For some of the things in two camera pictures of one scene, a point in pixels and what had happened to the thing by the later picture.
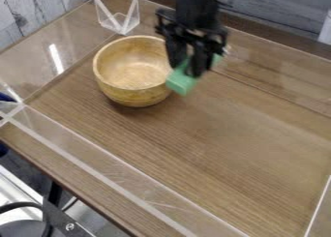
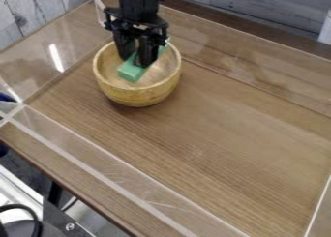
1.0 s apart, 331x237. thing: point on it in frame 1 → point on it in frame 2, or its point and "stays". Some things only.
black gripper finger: x=201 y=57 → x=145 y=48
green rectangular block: x=179 y=80 → x=132 y=72
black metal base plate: x=60 y=222 stays
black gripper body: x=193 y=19 → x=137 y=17
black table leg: x=54 y=193 stays
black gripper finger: x=176 y=45 → x=125 y=43
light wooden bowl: x=132 y=68 stays
